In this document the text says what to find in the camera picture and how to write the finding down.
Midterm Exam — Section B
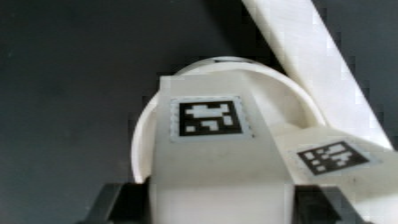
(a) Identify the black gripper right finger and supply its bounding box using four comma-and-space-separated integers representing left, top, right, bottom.
293, 185, 371, 224

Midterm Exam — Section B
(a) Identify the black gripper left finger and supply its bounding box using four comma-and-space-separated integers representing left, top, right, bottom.
76, 183, 151, 224

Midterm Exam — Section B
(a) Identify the white stool leg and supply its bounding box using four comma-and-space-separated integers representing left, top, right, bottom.
271, 126, 398, 224
151, 76, 293, 224

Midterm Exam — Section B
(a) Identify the white round stool seat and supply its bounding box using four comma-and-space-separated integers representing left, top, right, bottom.
129, 57, 328, 184

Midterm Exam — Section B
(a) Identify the white stool leg front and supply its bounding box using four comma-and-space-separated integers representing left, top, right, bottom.
271, 126, 398, 224

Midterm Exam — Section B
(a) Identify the white right wall rail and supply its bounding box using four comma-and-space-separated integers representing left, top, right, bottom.
241, 0, 392, 150

